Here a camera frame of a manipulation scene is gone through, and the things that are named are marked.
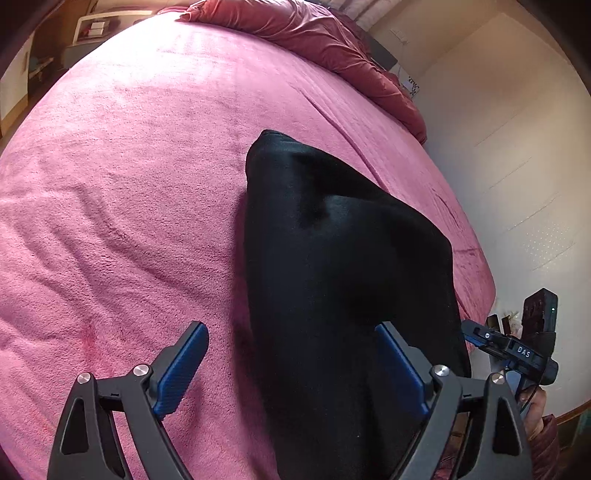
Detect pink bed sheet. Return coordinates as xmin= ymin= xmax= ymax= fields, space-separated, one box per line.
xmin=1 ymin=14 xmax=496 ymax=479

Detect person right hand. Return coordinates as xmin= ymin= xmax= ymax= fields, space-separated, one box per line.
xmin=518 ymin=387 xmax=547 ymax=441

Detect black pants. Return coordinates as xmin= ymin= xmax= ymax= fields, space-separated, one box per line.
xmin=245 ymin=130 xmax=471 ymax=479

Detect crumpled red duvet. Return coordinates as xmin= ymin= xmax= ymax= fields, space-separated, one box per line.
xmin=179 ymin=1 xmax=427 ymax=143

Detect wall power socket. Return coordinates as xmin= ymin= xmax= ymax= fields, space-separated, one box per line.
xmin=390 ymin=28 xmax=409 ymax=45

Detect white bedside table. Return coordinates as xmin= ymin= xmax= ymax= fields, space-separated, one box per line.
xmin=61 ymin=9 xmax=154 ymax=69

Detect wooden desk cabinet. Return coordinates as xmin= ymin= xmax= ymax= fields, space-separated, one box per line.
xmin=1 ymin=24 xmax=64 ymax=137

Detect maroon jacket forearm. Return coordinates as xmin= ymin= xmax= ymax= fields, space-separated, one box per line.
xmin=529 ymin=415 xmax=560 ymax=480

